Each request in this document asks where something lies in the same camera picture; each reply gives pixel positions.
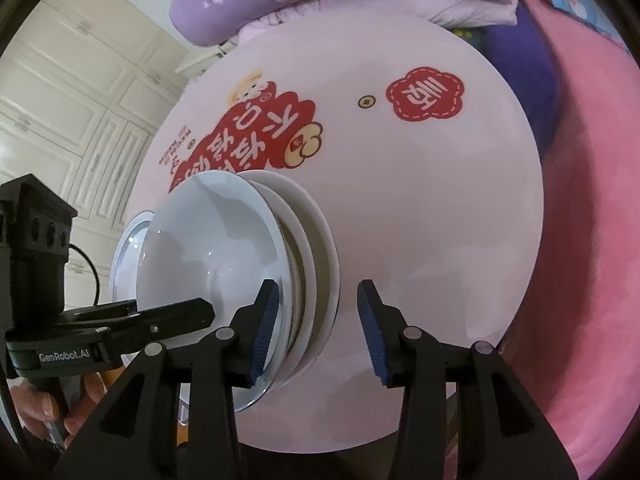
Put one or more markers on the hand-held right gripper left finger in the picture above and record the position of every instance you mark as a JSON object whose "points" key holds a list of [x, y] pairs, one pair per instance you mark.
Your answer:
{"points": [[264, 332]]}

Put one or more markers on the white ceramic bowl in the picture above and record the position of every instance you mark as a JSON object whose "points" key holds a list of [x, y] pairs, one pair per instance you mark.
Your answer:
{"points": [[327, 280], [200, 260], [299, 240]]}

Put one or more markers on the person's left hand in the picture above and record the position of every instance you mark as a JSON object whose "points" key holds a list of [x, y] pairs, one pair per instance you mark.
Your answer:
{"points": [[35, 402]]}

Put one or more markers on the folded light pink blanket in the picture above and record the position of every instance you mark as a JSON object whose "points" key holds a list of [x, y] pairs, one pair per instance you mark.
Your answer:
{"points": [[475, 10]]}

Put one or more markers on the pink fleece blanket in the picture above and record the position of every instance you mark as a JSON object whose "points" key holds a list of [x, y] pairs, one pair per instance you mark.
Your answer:
{"points": [[590, 210]]}

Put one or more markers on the cream nightstand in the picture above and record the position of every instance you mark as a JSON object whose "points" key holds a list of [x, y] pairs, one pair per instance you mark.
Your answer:
{"points": [[205, 62]]}

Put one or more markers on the white plate with grey rim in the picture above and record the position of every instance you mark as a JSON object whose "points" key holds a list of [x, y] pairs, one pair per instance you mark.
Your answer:
{"points": [[125, 250]]}

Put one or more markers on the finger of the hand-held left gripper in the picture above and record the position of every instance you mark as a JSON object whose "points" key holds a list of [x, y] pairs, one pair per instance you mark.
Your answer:
{"points": [[170, 320]]}

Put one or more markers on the cream panelled wardrobe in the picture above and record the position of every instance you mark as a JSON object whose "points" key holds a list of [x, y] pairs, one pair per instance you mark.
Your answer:
{"points": [[75, 110]]}

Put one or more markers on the blue cartoon pillow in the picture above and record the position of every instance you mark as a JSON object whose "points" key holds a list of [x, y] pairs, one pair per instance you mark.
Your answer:
{"points": [[575, 0]]}

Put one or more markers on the round pink printed table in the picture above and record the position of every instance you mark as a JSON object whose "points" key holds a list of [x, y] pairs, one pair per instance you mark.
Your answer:
{"points": [[425, 210]]}

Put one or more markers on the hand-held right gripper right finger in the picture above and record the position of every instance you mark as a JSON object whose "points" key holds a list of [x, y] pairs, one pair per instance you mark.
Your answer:
{"points": [[372, 335]]}

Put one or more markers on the dark purple cloth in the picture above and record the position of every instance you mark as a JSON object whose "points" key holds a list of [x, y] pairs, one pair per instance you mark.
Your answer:
{"points": [[520, 70]]}

